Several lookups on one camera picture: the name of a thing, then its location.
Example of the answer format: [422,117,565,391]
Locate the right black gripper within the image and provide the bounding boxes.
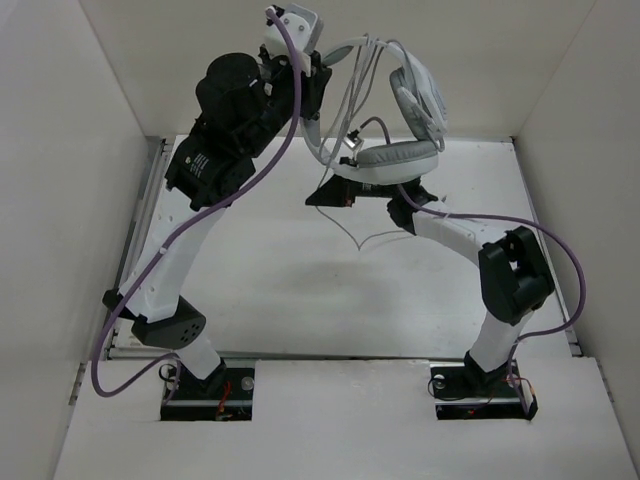
[306,156,399,207]

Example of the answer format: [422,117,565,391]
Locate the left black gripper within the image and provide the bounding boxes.
[240,42,332,158]

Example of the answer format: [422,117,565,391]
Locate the white grey headphones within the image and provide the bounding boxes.
[300,34,448,185]

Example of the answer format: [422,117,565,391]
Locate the grey headphone cable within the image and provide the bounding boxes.
[315,32,416,252]

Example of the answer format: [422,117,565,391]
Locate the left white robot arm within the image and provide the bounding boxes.
[103,47,332,397]

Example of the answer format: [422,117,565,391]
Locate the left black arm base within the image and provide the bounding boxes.
[158,358,256,422]

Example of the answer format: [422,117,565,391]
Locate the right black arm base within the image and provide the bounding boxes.
[427,363,539,421]

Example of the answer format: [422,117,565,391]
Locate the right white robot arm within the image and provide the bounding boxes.
[305,175,555,394]

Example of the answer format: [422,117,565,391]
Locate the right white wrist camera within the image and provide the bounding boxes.
[339,129,364,166]

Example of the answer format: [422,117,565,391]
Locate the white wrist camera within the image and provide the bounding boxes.
[339,129,364,166]
[264,3,324,55]

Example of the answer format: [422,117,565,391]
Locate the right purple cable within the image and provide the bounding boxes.
[355,117,587,346]

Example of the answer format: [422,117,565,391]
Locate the purple cable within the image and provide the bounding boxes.
[355,117,587,346]
[91,5,306,399]

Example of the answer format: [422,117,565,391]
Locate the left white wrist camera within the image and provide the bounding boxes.
[264,3,324,55]

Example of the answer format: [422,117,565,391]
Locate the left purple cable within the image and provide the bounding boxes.
[91,5,306,399]

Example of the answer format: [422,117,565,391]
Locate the aluminium side rail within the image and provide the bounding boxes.
[101,135,176,360]

